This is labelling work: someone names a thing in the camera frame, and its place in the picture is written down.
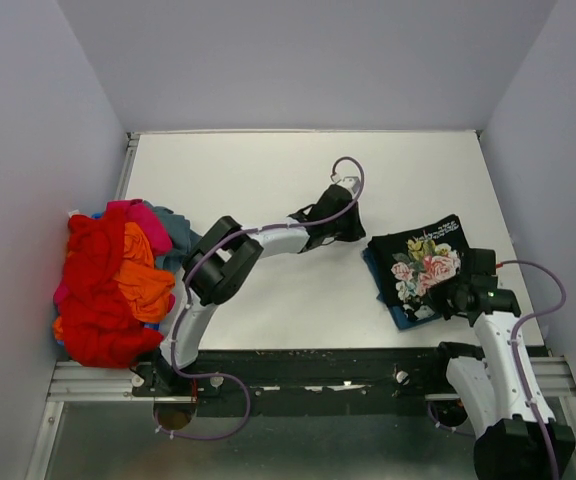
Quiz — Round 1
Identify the black t-shirt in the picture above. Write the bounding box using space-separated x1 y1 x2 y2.
366 214 469 311

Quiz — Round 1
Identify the teal t-shirt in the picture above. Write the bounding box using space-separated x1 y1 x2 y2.
361 249 440 331

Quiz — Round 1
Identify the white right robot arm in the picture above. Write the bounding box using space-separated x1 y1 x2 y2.
426 249 576 479

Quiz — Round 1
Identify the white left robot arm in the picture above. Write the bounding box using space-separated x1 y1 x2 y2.
149 177 366 395

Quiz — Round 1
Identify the grey-blue t-shirt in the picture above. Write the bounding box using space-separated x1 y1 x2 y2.
145 202 201 274

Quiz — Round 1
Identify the orange t-shirt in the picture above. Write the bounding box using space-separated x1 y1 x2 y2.
53 215 176 344

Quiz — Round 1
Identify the magenta t-shirt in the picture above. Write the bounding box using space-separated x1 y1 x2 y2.
52 198 174 305

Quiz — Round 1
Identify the red t-shirt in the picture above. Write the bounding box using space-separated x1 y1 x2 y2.
58 210 162 369

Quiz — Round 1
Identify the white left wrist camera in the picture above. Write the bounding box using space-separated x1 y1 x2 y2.
334 176 362 198

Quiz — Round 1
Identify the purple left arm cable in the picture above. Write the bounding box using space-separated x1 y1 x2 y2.
167 157 366 381

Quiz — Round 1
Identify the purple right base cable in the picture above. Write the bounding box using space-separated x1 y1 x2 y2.
428 399 477 438

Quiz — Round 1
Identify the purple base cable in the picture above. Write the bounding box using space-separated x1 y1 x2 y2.
428 399 477 438
155 372 252 442

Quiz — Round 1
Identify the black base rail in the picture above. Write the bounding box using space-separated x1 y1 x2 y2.
133 348 466 426

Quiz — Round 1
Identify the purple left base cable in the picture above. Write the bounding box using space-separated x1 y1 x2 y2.
155 372 252 442

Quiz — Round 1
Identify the aluminium frame rail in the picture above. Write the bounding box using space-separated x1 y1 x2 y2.
47 357 576 402

